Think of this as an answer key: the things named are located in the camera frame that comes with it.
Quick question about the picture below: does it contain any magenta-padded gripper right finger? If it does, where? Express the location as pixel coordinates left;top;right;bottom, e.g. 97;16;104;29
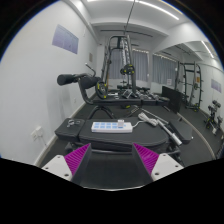
132;142;185;186

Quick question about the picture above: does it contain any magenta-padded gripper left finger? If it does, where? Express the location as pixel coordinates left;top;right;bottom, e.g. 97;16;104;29
41;143;93;186

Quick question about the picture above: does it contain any black flat padded bench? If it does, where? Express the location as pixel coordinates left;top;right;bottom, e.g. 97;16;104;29
54;117;170;158

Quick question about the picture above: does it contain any silver barbell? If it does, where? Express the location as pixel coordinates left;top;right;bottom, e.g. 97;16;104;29
155;119;184;147

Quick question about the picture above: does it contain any metal key bunch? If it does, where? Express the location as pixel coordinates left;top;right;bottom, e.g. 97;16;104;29
66;118;82;129

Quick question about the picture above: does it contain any white power strip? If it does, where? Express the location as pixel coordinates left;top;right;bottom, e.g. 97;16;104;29
91;121;134;134

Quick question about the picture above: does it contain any thin steel bar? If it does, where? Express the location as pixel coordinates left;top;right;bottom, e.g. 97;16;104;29
142;107;170;125

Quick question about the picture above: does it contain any black seat pad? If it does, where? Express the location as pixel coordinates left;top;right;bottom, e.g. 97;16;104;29
168;120;194;145

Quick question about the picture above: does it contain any chrome dumbbell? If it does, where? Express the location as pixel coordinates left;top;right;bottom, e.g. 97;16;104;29
134;90;150;101
151;92;165;101

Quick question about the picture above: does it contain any black bench with leg rollers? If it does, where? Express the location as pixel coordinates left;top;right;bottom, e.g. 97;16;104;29
56;72;171;120

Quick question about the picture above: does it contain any black yellow-marked weight plate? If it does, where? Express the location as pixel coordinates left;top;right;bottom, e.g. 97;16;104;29
120;63;136;76
95;79;109;100

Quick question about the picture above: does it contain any black exercise machine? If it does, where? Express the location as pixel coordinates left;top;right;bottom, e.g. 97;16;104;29
203;99;224;132

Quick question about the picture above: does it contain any black power rack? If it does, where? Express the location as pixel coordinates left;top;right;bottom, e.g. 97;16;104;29
176;61;205;113

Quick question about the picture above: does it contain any grey window curtain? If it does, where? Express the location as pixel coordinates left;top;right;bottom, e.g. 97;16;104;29
152;53;178;86
109;48;150;82

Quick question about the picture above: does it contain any short ceiling light strip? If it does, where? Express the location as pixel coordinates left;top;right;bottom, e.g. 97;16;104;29
200;40;215;60

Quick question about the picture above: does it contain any long ceiling light strip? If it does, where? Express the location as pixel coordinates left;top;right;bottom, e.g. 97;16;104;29
86;0;181;21

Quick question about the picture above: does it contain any white power strip cable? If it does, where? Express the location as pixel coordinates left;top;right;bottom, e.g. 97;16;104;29
131;112;160;130

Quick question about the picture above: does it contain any white wall outlet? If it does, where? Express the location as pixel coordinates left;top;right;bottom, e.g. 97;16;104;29
30;125;45;141

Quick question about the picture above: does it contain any metal triangle cable handle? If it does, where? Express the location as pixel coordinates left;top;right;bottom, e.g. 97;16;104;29
120;88;134;100

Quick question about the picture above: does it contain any small purple wall poster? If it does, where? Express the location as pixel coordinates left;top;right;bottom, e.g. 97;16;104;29
210;78;223;94

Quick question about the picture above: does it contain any grey cable weight machine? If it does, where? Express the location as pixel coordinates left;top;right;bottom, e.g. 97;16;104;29
99;34;140;98

